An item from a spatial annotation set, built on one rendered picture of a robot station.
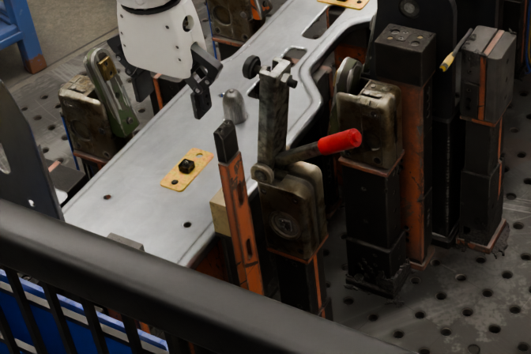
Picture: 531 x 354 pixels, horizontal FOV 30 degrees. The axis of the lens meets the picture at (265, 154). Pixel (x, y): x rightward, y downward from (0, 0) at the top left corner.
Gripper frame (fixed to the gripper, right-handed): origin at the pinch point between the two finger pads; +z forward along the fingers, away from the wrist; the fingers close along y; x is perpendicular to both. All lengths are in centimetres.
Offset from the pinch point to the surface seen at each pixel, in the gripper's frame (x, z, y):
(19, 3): -113, 85, 157
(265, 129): 1.8, -0.9, -15.0
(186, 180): 2.1, 11.8, -1.3
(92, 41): -135, 112, 151
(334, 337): 56, -43, -55
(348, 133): 0.5, -2.7, -25.5
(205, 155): -3.4, 11.9, -0.8
